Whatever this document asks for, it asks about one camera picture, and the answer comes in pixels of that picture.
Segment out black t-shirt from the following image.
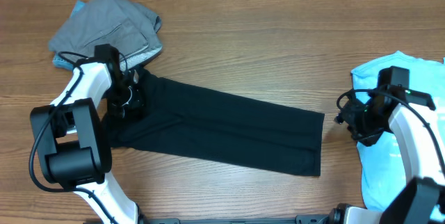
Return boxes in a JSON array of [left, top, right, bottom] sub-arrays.
[[102, 67, 324, 176]]

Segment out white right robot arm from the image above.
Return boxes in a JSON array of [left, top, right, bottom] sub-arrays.
[[328, 66, 444, 224]]

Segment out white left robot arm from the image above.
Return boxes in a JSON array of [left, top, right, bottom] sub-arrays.
[[29, 44, 148, 224]]

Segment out light blue t-shirt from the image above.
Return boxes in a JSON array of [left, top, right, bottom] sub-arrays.
[[351, 51, 444, 211]]

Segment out blue denim folded garment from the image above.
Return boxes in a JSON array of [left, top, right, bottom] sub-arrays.
[[52, 0, 85, 71]]

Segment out grey folded shorts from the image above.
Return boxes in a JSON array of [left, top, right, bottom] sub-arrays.
[[48, 0, 163, 70]]

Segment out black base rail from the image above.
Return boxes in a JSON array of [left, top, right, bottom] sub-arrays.
[[145, 214, 328, 224]]

